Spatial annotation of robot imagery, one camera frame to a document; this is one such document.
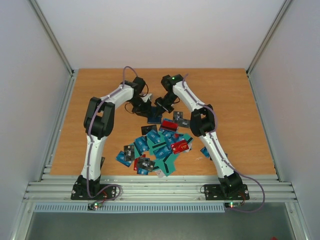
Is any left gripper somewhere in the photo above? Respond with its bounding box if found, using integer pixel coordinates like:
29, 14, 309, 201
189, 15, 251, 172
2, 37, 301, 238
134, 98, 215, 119
130, 97, 154, 118

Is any dark blue card holder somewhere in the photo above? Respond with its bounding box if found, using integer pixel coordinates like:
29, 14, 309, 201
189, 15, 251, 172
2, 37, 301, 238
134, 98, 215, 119
147, 106, 162, 125

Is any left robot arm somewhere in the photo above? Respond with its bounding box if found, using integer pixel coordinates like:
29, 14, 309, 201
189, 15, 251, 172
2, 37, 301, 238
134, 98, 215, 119
80, 76, 152, 199

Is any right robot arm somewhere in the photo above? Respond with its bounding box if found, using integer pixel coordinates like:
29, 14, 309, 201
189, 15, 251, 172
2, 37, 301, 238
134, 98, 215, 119
154, 74, 245, 199

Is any black card under vip card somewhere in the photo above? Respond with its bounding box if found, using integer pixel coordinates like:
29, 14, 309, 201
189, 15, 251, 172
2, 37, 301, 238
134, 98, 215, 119
172, 111, 184, 123

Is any plain black card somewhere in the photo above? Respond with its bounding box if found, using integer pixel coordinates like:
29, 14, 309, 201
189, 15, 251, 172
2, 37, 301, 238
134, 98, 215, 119
141, 124, 158, 136

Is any black vip card upper right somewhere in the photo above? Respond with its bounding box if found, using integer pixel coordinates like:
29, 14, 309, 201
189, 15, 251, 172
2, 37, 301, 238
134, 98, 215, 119
177, 118, 191, 129

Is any large teal card centre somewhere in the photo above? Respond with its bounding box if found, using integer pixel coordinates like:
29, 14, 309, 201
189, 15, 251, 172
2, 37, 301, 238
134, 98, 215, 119
147, 135, 173, 159

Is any black vip card centre left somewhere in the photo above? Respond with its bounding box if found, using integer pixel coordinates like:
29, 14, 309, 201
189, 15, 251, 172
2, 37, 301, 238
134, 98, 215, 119
123, 145, 135, 162

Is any black vip card on red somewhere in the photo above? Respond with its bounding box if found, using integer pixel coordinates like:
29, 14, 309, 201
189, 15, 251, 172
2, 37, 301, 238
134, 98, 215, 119
137, 156, 155, 172

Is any teal card with stripe bottom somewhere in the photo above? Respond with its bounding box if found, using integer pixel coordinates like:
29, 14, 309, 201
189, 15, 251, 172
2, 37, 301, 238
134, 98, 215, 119
153, 153, 180, 177

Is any blue card right upper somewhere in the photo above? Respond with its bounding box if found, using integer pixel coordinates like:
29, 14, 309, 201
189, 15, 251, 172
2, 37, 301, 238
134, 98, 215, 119
200, 147, 210, 158

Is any blue card bottom of pile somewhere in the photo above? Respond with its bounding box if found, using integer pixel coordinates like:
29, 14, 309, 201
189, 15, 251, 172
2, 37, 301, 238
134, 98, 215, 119
137, 168, 149, 175

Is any black vip card far left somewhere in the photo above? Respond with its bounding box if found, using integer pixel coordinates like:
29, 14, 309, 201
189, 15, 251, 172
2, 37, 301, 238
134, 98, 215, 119
100, 157, 105, 169

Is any white card with red print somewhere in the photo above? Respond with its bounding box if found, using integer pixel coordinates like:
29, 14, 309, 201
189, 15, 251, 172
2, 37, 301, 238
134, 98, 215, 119
155, 170, 163, 178

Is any left controller board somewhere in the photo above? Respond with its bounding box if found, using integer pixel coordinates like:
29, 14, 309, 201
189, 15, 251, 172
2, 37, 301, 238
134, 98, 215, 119
87, 202, 103, 211

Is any controller board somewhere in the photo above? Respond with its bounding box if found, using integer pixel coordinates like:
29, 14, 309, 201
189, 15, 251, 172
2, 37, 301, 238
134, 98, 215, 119
224, 201, 243, 209
87, 202, 103, 211

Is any right controller board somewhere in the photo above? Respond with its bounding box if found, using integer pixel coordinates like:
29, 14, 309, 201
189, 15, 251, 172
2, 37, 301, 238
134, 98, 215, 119
224, 201, 243, 209

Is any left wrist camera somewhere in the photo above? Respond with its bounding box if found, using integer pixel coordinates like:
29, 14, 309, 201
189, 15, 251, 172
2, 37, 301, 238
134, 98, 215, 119
141, 93, 153, 103

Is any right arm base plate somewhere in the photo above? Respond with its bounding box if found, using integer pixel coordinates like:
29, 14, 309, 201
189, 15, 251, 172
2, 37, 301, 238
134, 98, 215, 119
203, 184, 250, 201

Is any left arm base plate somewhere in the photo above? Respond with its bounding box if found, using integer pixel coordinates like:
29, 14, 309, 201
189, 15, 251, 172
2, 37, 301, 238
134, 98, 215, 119
70, 184, 119, 201

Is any grey slotted cable duct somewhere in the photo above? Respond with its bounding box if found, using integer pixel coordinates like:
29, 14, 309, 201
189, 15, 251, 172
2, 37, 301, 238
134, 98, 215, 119
34, 202, 225, 214

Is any aluminium rail frame front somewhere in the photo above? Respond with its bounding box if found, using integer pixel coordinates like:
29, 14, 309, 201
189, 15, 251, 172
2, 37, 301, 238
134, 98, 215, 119
23, 174, 297, 203

